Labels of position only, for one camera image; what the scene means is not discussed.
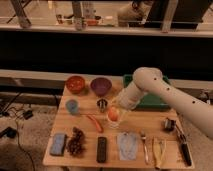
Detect light blue cloth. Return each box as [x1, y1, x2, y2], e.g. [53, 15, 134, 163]
[117, 132, 138, 160]

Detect yellow banana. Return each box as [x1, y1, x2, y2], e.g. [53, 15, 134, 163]
[153, 138, 162, 169]

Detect black cable on floor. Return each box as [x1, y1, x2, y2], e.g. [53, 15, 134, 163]
[0, 92, 36, 171]

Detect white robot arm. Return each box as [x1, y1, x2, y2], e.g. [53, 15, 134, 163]
[116, 67, 213, 139]

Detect black handled knife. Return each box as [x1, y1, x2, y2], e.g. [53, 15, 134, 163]
[175, 125, 192, 166]

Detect wooden tongs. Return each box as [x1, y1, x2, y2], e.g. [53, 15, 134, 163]
[159, 139, 166, 160]

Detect white paper cup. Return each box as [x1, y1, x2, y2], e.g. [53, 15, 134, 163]
[107, 115, 122, 129]

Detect red chili pepper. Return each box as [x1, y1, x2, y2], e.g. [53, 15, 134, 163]
[87, 115, 103, 133]

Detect small metal cup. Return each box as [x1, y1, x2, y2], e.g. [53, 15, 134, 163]
[97, 98, 108, 112]

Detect purple bowl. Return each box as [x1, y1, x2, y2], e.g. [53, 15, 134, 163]
[90, 77, 112, 97]

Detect green plastic tray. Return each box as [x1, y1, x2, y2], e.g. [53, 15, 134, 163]
[123, 74, 170, 110]

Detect black remote control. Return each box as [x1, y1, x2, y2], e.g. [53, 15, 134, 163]
[96, 137, 107, 163]

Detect metal fork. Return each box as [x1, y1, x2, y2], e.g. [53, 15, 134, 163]
[140, 132, 149, 165]

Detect bunch of dark grapes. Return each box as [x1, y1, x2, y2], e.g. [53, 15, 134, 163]
[67, 127, 85, 157]

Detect red bowl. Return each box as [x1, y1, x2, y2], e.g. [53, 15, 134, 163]
[65, 75, 85, 94]

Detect blue sponge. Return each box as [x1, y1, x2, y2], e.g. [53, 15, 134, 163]
[50, 133, 67, 156]

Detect blue plastic cup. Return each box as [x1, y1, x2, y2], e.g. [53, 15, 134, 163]
[65, 99, 79, 115]

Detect orange apple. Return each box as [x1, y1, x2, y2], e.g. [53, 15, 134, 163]
[108, 107, 118, 121]

